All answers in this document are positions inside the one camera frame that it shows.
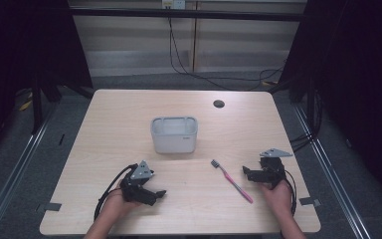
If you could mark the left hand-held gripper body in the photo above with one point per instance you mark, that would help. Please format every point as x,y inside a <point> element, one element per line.
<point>136,191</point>

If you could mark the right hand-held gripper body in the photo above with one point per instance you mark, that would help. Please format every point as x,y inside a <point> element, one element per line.
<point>272,169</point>

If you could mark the pink toothbrush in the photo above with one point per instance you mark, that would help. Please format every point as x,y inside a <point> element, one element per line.
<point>233,184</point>

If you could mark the white plastic container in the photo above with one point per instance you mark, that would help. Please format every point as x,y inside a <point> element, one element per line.
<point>174,141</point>

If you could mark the person's left hand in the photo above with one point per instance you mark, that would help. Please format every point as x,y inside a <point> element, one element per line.
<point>118,205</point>

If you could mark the person's right hand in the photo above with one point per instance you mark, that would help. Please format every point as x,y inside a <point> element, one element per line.
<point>278,199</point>

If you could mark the grey tape piece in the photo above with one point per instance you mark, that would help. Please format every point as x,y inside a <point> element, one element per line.
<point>309,201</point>
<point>49,207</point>

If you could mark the black curtain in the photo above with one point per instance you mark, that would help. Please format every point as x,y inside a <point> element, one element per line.
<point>20,49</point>
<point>361,83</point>

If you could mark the yellow floor object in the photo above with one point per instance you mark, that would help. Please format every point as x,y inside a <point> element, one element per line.
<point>25,104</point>

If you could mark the metal floor rail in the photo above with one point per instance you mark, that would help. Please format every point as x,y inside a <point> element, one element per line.
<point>338,186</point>
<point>13,172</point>

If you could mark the black horizontal frame bar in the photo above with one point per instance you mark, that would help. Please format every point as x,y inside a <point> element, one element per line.
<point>185,14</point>

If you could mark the white wall socket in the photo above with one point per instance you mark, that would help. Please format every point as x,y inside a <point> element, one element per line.
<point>173,4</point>

